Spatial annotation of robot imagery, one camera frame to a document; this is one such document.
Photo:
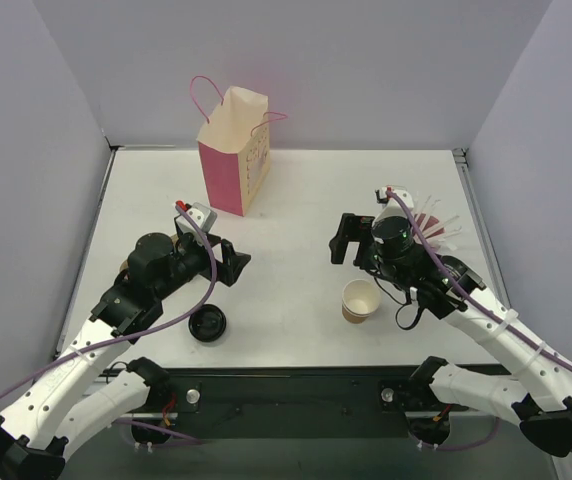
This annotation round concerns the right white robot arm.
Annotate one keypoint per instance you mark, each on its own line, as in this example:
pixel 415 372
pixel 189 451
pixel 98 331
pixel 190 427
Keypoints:
pixel 537 394

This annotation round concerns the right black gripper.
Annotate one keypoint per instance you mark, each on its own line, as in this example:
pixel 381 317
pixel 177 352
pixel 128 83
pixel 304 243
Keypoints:
pixel 361 240

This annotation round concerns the brown paper cup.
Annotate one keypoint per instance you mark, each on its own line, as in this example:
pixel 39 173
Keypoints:
pixel 360 300

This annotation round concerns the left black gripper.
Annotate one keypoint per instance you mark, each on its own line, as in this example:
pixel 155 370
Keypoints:
pixel 214 253

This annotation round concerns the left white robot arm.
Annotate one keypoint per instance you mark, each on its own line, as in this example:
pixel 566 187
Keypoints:
pixel 41 430

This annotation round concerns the pink paper gift bag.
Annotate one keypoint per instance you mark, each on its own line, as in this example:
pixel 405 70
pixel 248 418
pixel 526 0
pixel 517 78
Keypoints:
pixel 234 146

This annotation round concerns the black plastic cup lid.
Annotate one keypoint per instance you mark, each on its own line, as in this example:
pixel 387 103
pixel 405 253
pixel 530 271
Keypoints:
pixel 207 324

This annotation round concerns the pink straw holder cup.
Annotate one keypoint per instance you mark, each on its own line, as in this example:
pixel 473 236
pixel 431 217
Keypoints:
pixel 432 229

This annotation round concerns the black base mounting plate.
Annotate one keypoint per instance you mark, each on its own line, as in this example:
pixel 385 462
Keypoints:
pixel 293 403

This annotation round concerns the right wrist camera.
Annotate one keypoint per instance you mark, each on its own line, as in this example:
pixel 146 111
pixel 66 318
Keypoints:
pixel 388 193

